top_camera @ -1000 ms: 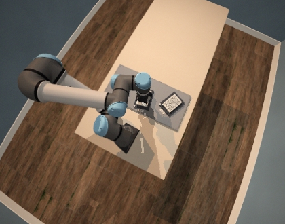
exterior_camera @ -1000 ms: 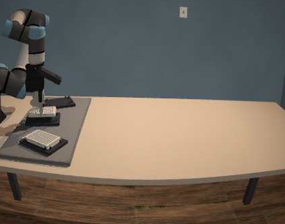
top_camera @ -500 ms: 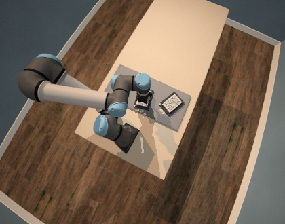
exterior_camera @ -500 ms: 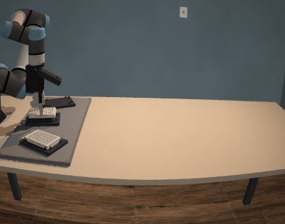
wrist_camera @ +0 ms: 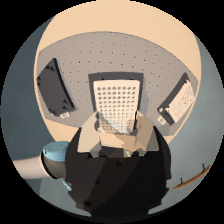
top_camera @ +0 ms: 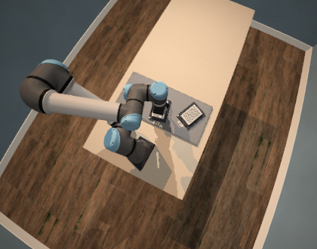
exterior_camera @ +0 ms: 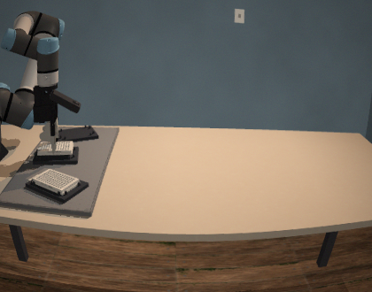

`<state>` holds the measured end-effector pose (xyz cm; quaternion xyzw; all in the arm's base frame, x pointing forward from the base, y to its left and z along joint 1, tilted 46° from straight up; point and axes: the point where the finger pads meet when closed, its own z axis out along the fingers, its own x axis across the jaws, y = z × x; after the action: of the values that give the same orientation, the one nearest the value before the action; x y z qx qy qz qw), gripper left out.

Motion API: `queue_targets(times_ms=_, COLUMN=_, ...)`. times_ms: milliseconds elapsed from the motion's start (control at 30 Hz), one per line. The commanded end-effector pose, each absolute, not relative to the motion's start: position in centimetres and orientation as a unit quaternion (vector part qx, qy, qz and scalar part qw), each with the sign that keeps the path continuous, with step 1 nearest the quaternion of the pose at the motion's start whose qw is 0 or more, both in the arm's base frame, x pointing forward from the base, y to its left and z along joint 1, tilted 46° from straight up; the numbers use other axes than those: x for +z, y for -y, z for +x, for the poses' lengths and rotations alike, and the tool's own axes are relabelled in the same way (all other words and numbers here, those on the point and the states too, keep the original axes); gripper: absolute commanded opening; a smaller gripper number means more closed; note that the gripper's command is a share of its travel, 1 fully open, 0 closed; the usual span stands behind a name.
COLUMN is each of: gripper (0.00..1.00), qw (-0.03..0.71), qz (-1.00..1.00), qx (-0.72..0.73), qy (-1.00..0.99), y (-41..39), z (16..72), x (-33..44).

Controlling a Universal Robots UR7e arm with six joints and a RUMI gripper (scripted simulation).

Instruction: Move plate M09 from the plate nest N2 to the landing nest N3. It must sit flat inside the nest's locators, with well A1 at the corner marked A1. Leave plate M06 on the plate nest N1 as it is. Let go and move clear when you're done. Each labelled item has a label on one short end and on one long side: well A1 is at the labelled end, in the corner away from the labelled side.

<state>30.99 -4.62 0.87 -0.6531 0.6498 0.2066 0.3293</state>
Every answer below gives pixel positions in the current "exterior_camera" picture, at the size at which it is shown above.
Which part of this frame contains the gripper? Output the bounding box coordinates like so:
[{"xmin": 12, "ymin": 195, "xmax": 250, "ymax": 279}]
[{"xmin": 33, "ymin": 84, "xmax": 58, "ymax": 154}]

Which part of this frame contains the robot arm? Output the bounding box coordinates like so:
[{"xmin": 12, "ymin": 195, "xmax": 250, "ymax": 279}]
[{"xmin": 0, "ymin": 11, "xmax": 81, "ymax": 142}]

